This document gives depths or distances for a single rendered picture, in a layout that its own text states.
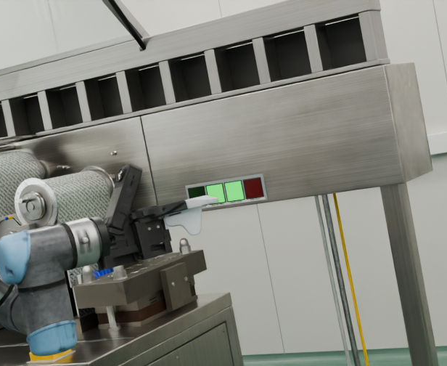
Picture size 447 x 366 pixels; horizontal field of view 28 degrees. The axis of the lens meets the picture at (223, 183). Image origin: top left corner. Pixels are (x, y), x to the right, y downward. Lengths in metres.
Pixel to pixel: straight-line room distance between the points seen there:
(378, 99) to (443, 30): 2.39
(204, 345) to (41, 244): 1.15
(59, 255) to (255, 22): 1.19
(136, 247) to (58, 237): 0.14
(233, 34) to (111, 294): 0.76
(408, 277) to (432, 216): 2.25
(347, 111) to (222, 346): 0.74
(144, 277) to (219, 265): 2.96
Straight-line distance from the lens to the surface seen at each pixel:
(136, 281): 2.35
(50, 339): 1.43
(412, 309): 2.54
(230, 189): 2.50
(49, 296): 1.41
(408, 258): 2.51
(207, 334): 2.51
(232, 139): 2.48
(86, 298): 2.38
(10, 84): 2.94
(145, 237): 1.47
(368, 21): 2.32
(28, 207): 2.46
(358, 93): 2.32
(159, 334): 2.31
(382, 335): 5.00
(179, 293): 2.47
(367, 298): 4.98
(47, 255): 1.41
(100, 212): 2.57
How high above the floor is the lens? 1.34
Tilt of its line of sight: 3 degrees down
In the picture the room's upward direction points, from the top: 11 degrees counter-clockwise
